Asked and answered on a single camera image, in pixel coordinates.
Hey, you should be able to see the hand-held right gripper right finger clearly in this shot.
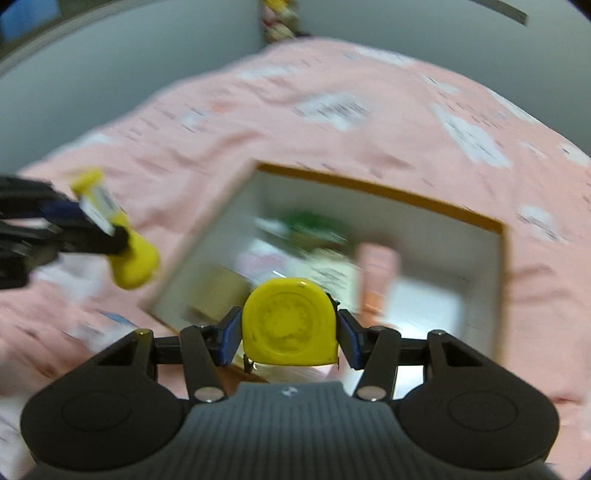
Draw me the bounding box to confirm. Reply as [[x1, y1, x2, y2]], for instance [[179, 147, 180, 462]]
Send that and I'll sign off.
[[336, 308, 488, 401]]

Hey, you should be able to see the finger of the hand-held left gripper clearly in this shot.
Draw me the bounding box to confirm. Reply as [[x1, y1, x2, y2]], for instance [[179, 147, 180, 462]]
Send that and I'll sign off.
[[0, 220, 131, 291], [0, 174, 83, 223]]

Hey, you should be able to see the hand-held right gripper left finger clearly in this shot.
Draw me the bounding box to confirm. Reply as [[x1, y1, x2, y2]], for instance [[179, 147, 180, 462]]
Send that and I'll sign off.
[[95, 305, 244, 403]]

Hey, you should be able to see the yellow tape measure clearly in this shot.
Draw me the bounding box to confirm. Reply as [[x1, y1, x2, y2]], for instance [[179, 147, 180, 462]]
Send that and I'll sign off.
[[241, 277, 341, 371]]

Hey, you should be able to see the yellow bottle with bulbous cap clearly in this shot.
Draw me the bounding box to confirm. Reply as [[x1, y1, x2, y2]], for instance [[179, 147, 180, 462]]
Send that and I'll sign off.
[[70, 168, 161, 291]]

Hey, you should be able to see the beige tissue pack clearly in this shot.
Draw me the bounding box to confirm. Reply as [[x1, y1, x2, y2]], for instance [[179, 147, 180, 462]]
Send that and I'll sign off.
[[305, 251, 363, 305]]

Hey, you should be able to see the clear plastic container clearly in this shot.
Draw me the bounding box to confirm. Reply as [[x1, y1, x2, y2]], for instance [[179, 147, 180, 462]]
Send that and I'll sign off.
[[358, 244, 402, 317]]

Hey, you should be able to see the white labelled tin box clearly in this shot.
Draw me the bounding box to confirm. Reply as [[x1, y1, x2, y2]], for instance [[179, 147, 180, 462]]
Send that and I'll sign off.
[[235, 244, 301, 282]]

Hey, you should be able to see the orange cardboard box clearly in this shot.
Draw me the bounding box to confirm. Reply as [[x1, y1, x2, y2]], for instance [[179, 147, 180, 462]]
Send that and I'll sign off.
[[141, 159, 509, 365]]

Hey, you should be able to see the green liquid bottle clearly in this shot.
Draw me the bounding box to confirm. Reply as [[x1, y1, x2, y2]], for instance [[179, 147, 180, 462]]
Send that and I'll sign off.
[[259, 210, 354, 247]]

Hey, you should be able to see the blue screen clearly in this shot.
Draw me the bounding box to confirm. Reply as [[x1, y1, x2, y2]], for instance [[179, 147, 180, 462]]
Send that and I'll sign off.
[[0, 0, 65, 43]]

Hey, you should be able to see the pink printed blanket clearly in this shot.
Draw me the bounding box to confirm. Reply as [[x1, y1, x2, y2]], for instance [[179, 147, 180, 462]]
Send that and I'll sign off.
[[0, 37, 591, 480]]

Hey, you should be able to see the colourful background clutter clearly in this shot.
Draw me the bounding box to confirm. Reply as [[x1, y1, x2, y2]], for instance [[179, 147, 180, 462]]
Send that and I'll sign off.
[[261, 0, 302, 43]]

